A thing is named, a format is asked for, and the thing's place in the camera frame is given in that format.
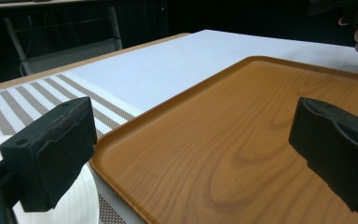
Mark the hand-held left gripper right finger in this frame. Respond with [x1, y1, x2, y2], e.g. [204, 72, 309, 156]
[288, 96, 358, 215]

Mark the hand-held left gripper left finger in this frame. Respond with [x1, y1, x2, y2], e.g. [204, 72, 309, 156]
[0, 96, 98, 213]

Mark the white plate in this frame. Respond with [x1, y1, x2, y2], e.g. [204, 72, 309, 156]
[0, 135, 101, 224]

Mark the metal chair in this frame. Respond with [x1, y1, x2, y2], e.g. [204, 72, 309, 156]
[2, 5, 124, 77]

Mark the wooden tray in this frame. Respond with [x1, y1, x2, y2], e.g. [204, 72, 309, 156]
[89, 55, 358, 224]

